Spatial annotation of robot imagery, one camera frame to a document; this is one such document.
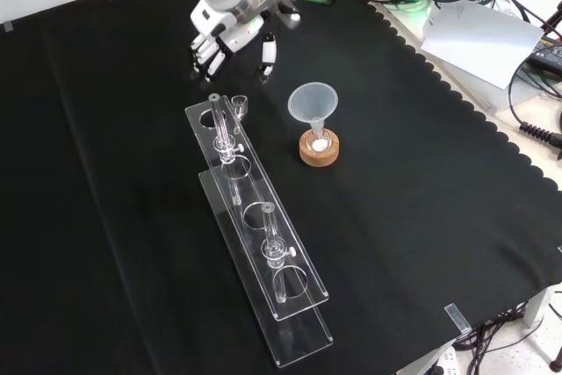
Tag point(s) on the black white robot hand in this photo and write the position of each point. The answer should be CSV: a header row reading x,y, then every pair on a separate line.
x,y
221,28

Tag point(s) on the translucent plastic funnel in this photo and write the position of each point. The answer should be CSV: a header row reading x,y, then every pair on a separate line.
x,y
312,100

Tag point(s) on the glass round-bottom flask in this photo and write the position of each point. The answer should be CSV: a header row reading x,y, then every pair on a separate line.
x,y
319,143

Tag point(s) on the clear acrylic funnel stand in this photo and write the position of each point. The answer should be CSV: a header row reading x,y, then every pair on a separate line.
x,y
263,234

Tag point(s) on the black cloth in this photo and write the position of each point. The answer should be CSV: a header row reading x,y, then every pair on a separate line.
x,y
131,173

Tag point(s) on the grey tape piece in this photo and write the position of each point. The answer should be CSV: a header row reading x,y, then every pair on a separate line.
x,y
8,26

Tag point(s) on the pale board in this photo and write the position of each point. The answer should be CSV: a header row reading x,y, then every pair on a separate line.
x,y
478,41

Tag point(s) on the black power adapter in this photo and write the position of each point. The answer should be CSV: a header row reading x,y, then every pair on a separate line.
x,y
549,52

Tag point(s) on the clear cloth clamp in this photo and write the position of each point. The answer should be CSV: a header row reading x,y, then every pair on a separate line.
x,y
457,318

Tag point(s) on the white power strip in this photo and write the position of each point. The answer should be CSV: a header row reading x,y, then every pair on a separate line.
x,y
443,362

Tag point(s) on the white table leg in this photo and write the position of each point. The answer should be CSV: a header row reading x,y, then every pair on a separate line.
x,y
535,307

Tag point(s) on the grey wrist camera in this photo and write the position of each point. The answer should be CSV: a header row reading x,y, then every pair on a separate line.
x,y
290,15

